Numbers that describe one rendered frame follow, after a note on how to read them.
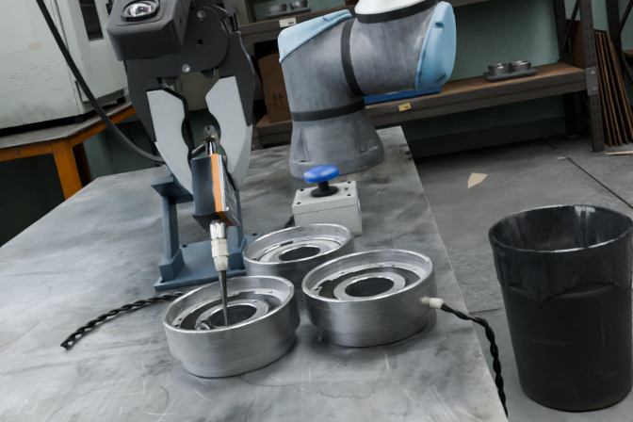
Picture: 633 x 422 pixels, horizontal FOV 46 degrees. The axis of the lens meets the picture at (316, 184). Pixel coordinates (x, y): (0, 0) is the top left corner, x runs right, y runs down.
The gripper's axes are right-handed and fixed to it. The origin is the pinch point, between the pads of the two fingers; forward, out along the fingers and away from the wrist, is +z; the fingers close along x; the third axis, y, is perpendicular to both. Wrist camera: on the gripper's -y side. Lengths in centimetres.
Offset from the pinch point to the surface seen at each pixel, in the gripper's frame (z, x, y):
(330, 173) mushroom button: 6.3, -8.1, 22.2
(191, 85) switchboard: 23, 82, 379
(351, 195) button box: 8.8, -10.1, 20.8
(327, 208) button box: 9.7, -7.2, 20.3
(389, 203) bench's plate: 13.4, -14.2, 30.7
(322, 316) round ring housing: 10.6, -7.1, -5.6
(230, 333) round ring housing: 9.6, -0.6, -8.4
